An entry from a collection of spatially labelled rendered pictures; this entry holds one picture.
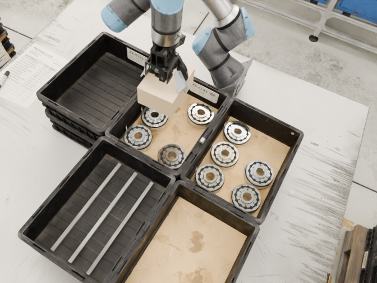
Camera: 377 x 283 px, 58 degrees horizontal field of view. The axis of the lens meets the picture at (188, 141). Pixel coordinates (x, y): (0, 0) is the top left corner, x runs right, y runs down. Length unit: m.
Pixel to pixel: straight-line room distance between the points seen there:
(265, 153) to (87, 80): 0.77
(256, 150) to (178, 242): 0.46
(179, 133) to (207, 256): 0.46
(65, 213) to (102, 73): 0.60
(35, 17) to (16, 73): 1.42
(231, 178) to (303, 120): 0.54
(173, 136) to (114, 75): 0.38
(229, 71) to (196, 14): 1.63
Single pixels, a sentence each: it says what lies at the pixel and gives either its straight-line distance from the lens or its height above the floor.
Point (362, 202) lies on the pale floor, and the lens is 2.42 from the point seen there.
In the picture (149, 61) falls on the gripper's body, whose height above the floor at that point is 1.22.
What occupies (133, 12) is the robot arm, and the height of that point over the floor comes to 1.33.
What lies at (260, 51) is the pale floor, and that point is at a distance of 2.87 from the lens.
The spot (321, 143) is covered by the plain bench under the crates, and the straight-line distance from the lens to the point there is 1.59.
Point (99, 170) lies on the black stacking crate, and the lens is 1.23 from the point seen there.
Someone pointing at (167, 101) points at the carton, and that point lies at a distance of 1.01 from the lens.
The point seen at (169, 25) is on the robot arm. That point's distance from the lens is 0.85.
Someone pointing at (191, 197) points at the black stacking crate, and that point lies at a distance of 1.13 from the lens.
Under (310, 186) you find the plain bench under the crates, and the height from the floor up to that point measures 0.70.
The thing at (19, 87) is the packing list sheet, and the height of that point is 0.70.
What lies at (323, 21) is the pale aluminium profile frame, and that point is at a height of 0.19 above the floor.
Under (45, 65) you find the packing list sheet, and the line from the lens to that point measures 1.72.
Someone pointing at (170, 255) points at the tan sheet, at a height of 0.83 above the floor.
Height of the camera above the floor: 1.93
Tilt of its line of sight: 59 degrees down
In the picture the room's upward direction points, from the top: 10 degrees clockwise
